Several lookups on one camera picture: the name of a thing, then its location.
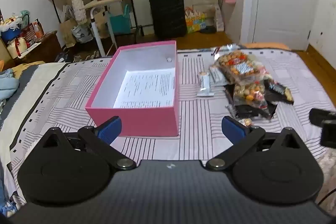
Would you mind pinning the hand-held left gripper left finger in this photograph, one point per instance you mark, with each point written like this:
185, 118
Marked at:
111, 129

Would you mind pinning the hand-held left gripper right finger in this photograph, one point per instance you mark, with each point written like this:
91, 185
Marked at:
231, 129

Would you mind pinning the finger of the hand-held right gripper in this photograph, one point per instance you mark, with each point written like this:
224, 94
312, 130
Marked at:
319, 116

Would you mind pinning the small clear snack packet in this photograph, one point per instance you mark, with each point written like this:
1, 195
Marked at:
245, 122

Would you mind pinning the black cracker packet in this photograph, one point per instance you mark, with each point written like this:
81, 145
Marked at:
252, 109
278, 88

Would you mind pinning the pink cardboard box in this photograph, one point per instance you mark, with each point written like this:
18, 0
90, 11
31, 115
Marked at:
147, 121

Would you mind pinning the clear bag of mixed nuts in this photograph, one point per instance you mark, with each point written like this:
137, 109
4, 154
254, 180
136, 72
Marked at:
236, 66
248, 91

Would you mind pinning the white snack bar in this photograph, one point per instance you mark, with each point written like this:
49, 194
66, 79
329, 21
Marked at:
204, 85
217, 75

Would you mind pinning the printed paper sheet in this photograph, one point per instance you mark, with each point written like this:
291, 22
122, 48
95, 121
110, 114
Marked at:
147, 87

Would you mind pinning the striped bed sheet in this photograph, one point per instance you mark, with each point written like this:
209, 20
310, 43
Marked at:
65, 98

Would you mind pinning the pair of shoes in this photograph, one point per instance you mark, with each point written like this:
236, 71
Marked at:
85, 57

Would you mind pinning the dark floor bag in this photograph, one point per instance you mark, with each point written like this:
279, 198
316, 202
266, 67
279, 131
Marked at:
63, 56

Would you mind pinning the orange mattress edge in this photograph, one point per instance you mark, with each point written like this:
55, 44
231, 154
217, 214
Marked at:
265, 45

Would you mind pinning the grey cream blanket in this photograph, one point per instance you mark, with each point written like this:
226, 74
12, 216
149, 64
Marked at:
31, 87

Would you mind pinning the white patterned bag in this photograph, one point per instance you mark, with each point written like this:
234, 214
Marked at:
82, 33

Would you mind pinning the black round floor item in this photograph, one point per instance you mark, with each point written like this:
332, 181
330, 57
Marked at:
209, 29

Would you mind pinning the wooden nightstand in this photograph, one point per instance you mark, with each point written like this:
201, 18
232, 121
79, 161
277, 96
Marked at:
44, 49

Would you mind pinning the brown paper bag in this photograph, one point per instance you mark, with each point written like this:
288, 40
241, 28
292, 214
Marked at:
101, 22
68, 32

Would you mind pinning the yellow cloth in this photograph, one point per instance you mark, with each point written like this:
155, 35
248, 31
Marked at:
25, 67

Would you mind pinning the teal shopping bag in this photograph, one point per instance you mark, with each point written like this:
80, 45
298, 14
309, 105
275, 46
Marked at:
120, 20

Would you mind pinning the white plastic bag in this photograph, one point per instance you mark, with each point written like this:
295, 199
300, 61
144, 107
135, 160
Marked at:
219, 18

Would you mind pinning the light blue cloth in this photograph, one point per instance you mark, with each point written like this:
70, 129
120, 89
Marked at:
8, 82

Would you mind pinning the colourful tissue pack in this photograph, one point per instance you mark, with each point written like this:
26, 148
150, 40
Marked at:
195, 21

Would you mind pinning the orange bottle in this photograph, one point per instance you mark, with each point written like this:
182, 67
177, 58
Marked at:
38, 31

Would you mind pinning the cream bag with red ribbon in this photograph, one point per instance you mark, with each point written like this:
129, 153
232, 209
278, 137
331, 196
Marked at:
17, 47

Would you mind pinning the red gift bag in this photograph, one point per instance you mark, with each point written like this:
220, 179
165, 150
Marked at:
28, 33

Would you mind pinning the black suitcase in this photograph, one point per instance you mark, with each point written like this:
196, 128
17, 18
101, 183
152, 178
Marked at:
168, 14

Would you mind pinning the blue container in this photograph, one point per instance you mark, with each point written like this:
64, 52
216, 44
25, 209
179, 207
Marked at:
10, 34

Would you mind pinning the wrapped flower bouquet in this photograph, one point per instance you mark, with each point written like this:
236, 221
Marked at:
14, 20

